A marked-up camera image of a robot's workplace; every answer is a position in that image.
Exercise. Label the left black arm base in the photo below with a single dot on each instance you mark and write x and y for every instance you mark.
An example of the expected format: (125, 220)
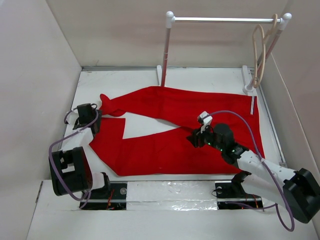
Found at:
(114, 199)

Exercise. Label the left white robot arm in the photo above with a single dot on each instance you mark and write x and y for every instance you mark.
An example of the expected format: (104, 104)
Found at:
(69, 166)

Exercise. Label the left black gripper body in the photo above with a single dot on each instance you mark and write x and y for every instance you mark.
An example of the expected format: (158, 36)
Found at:
(98, 122)

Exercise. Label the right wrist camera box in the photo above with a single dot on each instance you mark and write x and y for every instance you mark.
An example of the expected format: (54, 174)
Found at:
(205, 120)

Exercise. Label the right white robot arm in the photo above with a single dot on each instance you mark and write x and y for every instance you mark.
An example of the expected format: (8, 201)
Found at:
(296, 190)

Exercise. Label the red trousers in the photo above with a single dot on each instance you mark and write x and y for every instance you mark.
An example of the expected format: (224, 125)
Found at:
(170, 152)

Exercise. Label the white clothes rack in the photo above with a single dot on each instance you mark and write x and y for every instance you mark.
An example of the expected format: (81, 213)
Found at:
(266, 23)

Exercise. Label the wooden clothes hanger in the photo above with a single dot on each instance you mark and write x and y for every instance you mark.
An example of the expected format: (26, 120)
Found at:
(259, 40)

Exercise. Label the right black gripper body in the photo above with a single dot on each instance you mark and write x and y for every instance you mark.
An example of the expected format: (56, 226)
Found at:
(207, 137)

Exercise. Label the silver tape strip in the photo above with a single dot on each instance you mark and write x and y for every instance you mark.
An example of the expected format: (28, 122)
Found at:
(171, 196)

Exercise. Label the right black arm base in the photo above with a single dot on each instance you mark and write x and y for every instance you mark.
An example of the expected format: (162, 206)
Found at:
(230, 194)

